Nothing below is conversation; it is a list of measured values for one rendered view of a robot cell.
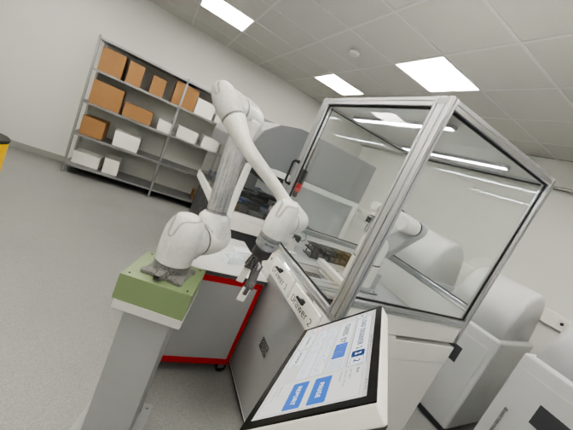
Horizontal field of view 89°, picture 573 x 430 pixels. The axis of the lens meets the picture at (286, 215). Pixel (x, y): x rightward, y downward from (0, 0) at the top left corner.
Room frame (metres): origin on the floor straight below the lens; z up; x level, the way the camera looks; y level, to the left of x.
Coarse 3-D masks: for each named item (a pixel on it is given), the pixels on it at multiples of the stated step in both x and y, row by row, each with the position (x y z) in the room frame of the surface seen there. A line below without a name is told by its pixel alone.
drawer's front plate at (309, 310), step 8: (296, 288) 1.49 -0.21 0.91; (288, 296) 1.52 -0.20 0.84; (304, 296) 1.41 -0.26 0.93; (304, 304) 1.38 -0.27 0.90; (312, 304) 1.35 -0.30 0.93; (296, 312) 1.41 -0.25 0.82; (304, 312) 1.36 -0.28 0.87; (312, 312) 1.31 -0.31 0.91; (304, 320) 1.34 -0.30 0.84; (312, 320) 1.29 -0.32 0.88; (320, 320) 1.27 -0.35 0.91
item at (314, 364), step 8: (328, 328) 0.94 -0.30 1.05; (336, 328) 0.91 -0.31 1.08; (320, 336) 0.90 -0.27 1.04; (328, 336) 0.87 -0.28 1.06; (336, 336) 0.85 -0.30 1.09; (320, 344) 0.83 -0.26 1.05; (328, 344) 0.81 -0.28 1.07; (312, 352) 0.79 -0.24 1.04; (320, 352) 0.77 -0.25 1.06; (328, 352) 0.75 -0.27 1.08; (304, 360) 0.76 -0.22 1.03; (312, 360) 0.74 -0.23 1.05; (320, 360) 0.72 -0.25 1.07; (304, 368) 0.71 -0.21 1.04; (312, 368) 0.69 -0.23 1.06; (320, 368) 0.68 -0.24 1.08; (296, 376) 0.68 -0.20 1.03; (304, 376) 0.66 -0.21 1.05
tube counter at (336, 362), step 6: (348, 336) 0.81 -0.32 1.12; (336, 342) 0.80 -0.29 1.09; (342, 342) 0.78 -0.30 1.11; (348, 342) 0.77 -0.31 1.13; (336, 348) 0.76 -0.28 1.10; (342, 348) 0.74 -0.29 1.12; (336, 354) 0.72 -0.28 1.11; (342, 354) 0.71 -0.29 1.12; (330, 360) 0.70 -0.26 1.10; (336, 360) 0.69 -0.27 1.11; (342, 360) 0.68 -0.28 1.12; (330, 366) 0.67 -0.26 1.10; (336, 366) 0.66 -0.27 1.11
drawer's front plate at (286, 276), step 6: (276, 258) 1.78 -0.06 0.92; (276, 264) 1.75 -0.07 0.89; (282, 264) 1.70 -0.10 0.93; (270, 270) 1.79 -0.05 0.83; (288, 270) 1.64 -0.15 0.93; (276, 276) 1.70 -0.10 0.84; (282, 276) 1.64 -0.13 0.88; (288, 276) 1.59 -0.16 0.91; (282, 282) 1.62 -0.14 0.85; (288, 282) 1.57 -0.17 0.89; (294, 282) 1.55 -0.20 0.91; (282, 288) 1.60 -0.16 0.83; (288, 288) 1.55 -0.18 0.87; (288, 294) 1.55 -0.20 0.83
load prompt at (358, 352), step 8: (360, 320) 0.91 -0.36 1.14; (368, 320) 0.88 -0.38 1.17; (360, 328) 0.84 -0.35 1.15; (368, 328) 0.81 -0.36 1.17; (360, 336) 0.78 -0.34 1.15; (368, 336) 0.76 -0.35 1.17; (352, 344) 0.75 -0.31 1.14; (360, 344) 0.73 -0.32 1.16; (352, 352) 0.70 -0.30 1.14; (360, 352) 0.68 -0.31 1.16; (352, 360) 0.66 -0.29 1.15; (360, 360) 0.64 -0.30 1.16
